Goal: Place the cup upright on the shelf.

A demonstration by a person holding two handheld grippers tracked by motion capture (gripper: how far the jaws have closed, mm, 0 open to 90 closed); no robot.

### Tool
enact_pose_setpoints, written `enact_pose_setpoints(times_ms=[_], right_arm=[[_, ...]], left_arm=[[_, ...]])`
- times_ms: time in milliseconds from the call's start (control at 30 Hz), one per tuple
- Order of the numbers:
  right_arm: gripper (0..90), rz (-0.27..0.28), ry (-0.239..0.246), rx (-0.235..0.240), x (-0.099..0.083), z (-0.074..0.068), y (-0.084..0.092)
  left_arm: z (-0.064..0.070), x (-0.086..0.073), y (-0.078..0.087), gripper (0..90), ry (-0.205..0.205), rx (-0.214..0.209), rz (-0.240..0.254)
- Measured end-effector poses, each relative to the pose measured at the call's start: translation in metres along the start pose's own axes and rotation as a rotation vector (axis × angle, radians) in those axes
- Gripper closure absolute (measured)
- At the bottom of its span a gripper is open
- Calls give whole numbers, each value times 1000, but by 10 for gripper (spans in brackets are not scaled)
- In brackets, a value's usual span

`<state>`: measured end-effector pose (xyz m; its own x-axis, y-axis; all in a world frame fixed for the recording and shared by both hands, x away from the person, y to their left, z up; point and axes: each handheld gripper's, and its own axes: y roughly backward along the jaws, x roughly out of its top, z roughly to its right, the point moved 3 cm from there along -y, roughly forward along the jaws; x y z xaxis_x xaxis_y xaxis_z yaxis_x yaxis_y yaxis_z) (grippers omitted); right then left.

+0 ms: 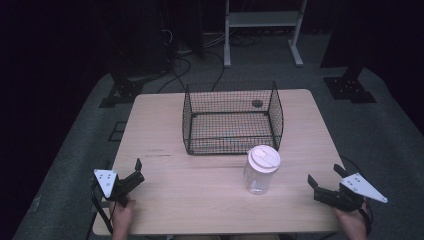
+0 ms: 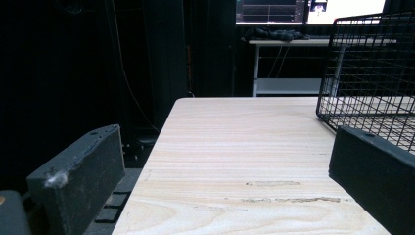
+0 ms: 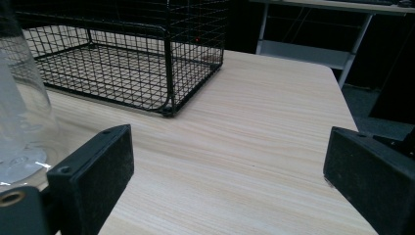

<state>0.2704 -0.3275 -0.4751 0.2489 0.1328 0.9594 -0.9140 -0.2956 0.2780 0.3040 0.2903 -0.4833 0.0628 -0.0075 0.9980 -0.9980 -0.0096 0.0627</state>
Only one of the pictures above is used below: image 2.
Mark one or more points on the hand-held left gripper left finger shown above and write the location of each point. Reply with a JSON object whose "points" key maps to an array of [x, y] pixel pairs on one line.
{"points": [[81, 176]]}

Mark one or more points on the white desk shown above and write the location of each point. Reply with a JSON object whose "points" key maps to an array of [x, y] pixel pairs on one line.
{"points": [[287, 85]]}

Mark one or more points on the white-screen monitor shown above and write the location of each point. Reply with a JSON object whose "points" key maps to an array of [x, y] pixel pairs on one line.
{"points": [[345, 9]]}

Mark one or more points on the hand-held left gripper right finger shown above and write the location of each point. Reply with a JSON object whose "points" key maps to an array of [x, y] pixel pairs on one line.
{"points": [[375, 169]]}

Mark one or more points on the dark cloth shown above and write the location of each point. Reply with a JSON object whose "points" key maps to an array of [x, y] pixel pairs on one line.
{"points": [[277, 33]]}

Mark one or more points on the dark-screen monitor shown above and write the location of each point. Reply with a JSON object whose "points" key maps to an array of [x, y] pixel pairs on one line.
{"points": [[270, 11]]}

